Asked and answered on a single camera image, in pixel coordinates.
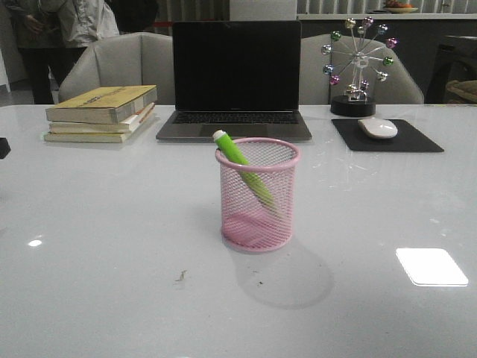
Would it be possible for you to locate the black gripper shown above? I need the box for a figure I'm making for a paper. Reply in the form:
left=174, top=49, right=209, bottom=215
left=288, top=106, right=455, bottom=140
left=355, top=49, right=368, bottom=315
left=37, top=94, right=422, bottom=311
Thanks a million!
left=0, top=137, right=10, bottom=160

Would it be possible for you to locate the green marker pen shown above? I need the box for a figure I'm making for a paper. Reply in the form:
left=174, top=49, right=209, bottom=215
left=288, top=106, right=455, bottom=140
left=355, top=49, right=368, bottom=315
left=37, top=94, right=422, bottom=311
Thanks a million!
left=212, top=129, right=279, bottom=216

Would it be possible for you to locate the pink mesh pen holder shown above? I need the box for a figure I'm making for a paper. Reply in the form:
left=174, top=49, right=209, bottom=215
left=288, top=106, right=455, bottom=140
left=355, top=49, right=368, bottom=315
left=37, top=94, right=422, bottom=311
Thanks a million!
left=215, top=137, right=301, bottom=252

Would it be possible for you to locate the bottom pale yellow book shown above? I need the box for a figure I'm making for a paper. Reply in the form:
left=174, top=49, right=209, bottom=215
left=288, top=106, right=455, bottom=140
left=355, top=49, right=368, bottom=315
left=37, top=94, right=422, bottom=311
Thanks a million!
left=43, top=116, right=160, bottom=144

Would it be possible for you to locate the person in dark clothes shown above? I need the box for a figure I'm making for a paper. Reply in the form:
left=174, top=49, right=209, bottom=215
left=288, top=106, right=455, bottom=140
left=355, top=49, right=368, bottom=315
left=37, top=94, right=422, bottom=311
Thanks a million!
left=2, top=1, right=74, bottom=104

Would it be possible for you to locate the top yellow book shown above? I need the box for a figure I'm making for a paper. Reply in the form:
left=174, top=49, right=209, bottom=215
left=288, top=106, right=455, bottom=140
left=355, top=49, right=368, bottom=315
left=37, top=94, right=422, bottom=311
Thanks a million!
left=46, top=85, right=157, bottom=124

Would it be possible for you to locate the person in light jacket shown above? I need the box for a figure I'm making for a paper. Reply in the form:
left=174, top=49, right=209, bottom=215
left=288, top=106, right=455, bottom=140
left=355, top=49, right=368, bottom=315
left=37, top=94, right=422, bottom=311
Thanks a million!
left=56, top=0, right=119, bottom=48

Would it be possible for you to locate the left grey armchair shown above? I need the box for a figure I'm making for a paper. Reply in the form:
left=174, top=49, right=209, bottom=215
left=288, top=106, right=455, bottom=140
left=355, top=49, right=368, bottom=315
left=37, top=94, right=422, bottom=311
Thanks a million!
left=59, top=32, right=175, bottom=104

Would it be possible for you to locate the grey armchair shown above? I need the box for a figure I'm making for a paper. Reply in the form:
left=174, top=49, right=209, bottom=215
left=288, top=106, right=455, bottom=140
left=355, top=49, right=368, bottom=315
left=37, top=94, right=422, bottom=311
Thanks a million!
left=299, top=34, right=424, bottom=104
left=59, top=32, right=175, bottom=104

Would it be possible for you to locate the grey open laptop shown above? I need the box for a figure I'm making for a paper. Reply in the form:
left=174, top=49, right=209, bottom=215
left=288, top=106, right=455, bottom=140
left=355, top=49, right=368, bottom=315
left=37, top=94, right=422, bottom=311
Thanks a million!
left=156, top=20, right=312, bottom=142

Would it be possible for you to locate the right grey armchair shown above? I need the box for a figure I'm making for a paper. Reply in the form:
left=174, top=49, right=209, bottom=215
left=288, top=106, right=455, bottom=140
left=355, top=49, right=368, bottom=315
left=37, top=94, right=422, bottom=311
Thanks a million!
left=299, top=34, right=424, bottom=104

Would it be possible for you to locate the ferris wheel desk ornament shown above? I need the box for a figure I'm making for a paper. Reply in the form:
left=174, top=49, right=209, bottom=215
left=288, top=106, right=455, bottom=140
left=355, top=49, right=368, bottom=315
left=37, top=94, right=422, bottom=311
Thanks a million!
left=320, top=16, right=399, bottom=117

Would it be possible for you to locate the white computer mouse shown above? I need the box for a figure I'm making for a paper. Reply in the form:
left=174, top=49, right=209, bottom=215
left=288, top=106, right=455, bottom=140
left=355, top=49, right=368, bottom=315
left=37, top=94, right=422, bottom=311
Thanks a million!
left=358, top=118, right=398, bottom=139

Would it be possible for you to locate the black mouse pad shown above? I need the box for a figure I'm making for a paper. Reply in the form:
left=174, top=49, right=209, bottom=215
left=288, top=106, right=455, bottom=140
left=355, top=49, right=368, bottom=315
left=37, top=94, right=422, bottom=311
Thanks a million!
left=332, top=119, right=444, bottom=153

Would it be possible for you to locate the fruit plate on counter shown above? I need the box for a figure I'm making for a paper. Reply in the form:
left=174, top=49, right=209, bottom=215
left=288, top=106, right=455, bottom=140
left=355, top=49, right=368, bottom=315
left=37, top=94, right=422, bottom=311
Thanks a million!
left=383, top=0, right=418, bottom=14

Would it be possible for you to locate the dark chair far right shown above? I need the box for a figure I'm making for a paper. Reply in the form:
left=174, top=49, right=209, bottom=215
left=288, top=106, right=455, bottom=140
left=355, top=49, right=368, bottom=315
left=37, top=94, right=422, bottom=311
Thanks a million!
left=426, top=35, right=476, bottom=104

